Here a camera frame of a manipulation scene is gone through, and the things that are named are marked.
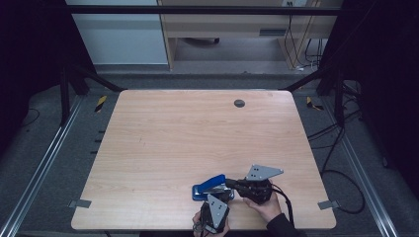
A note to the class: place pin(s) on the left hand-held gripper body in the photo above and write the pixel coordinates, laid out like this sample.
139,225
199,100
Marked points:
217,210

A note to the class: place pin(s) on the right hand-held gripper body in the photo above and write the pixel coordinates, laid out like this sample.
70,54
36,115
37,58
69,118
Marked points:
260,173

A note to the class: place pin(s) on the blue stapler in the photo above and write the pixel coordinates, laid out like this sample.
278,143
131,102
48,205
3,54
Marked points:
210,182

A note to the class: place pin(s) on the person's left hand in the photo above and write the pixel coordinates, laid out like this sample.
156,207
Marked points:
197,230

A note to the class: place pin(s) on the person's right hand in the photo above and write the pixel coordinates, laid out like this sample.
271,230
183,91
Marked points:
268,210

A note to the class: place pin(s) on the grey round table grommet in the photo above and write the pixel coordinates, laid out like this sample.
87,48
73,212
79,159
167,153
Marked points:
239,103

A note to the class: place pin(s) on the grey tape piece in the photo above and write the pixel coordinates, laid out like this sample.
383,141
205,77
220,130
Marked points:
79,203
328,204

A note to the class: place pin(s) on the yellow black striped tape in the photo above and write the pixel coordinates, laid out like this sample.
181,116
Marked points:
309,102
100,103

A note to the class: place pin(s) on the light wooden desk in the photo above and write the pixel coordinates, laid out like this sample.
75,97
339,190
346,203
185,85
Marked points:
230,24

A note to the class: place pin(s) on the black curtain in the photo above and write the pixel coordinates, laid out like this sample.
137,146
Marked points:
385,65
33,49

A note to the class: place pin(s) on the black metal crossbar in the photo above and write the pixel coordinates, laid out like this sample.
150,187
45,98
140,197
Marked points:
197,10

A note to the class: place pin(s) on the white cabinet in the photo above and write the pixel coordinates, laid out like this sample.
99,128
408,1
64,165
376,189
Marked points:
125,39

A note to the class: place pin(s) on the aluminium floor rail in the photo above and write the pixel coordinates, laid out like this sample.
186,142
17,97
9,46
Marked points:
42,164
359,171

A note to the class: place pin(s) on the black metal frame strut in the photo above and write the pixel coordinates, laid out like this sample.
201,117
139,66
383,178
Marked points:
338,98
65,98

